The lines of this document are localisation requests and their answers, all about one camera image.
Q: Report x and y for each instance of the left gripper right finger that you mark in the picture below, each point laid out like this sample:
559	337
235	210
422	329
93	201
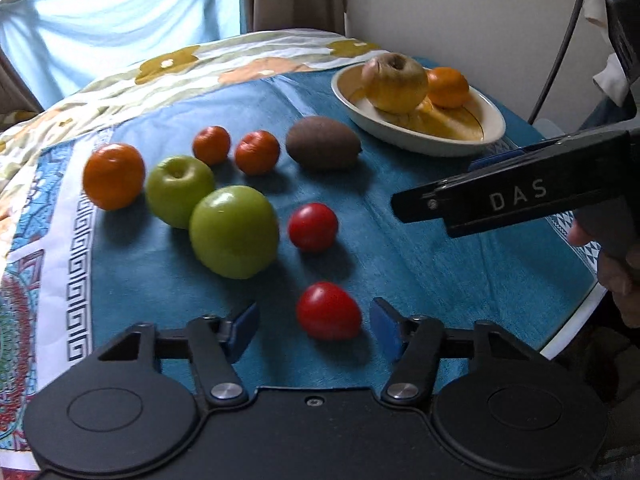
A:
413	346

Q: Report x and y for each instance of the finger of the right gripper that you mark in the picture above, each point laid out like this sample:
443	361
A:
475	162
420	203

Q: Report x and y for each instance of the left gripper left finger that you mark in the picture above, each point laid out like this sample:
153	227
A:
215	344

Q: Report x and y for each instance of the red tomato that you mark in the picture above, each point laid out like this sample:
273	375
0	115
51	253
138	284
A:
326	312
313	227

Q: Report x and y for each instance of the large green apple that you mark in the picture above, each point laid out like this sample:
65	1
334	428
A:
234	232

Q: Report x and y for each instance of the brown kiwi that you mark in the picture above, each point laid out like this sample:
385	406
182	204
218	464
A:
322	143

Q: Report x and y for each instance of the small green apple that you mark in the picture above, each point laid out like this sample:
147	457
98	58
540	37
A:
175	186

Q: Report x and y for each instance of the small tangerine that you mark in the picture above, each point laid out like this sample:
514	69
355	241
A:
257	153
212	145

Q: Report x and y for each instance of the large orange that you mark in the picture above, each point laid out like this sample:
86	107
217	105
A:
113	176

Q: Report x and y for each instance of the person's right hand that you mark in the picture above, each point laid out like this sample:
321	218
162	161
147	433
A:
618	261

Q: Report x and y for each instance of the orange in bowl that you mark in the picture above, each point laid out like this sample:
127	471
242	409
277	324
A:
447	87

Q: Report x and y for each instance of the cream yellow bowl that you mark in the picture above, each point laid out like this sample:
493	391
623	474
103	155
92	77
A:
463	131

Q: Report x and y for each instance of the yellowish brown apple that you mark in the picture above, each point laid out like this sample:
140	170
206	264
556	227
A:
394	83

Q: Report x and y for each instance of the blue patterned towel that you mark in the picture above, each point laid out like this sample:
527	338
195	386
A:
525	276

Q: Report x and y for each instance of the white hanging cloth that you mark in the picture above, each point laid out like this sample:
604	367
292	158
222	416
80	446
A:
612	80

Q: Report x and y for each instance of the floral striped duvet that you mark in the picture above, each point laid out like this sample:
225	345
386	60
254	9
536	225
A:
160	81

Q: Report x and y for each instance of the brown curtain left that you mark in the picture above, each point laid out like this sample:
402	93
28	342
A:
14	94

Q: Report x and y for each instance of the light blue window cloth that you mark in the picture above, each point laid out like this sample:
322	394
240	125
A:
59	46

